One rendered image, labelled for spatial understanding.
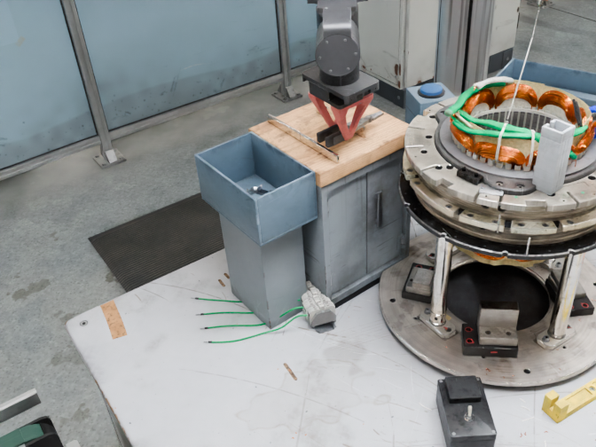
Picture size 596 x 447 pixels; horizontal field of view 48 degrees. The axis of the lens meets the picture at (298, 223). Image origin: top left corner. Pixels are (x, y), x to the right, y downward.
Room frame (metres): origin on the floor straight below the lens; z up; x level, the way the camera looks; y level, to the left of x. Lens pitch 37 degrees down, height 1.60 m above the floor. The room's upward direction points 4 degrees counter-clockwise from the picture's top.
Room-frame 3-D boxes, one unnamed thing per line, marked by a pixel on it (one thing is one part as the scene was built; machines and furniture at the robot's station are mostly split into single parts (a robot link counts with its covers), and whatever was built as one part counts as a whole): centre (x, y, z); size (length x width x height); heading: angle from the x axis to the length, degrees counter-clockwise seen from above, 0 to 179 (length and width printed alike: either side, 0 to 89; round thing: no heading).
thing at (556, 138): (0.70, -0.32, 1.14); 0.03 x 0.03 x 0.09; 38
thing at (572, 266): (0.71, -0.39, 0.91); 0.02 x 0.02 x 0.21
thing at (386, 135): (0.96, -0.07, 1.05); 0.20 x 0.19 x 0.02; 125
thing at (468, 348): (0.71, -0.28, 0.81); 0.08 x 0.05 x 0.02; 80
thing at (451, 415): (0.58, -0.21, 0.81); 0.10 x 0.06 x 0.06; 179
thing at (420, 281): (0.84, -0.20, 0.83); 0.05 x 0.04 x 0.02; 156
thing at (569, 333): (0.71, -0.39, 0.81); 0.07 x 0.03 x 0.01; 120
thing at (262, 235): (0.87, 0.06, 0.92); 0.17 x 0.11 x 0.28; 35
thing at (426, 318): (0.76, -0.21, 0.81); 0.07 x 0.03 x 0.01; 30
